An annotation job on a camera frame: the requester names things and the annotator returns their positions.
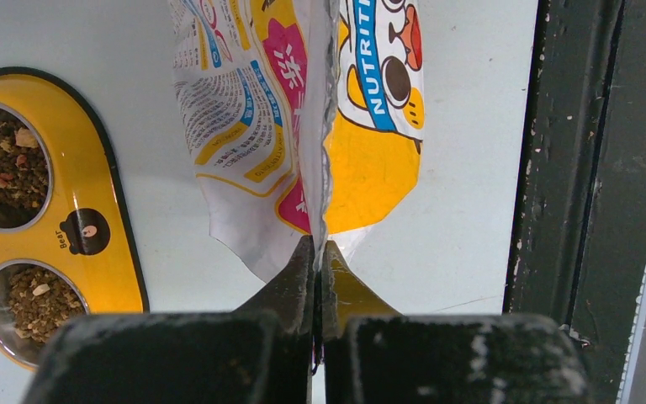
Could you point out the yellow double pet bowl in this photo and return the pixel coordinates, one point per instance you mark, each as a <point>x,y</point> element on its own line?
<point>82,231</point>

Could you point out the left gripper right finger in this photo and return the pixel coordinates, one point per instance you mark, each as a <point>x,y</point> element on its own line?
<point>374,354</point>

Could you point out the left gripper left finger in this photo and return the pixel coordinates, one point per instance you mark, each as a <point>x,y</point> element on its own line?
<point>261,352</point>

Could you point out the colourful pet food bag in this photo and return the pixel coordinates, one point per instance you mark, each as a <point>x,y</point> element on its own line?
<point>301,118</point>

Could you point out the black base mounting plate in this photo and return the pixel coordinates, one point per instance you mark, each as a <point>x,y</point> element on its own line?
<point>578,241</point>

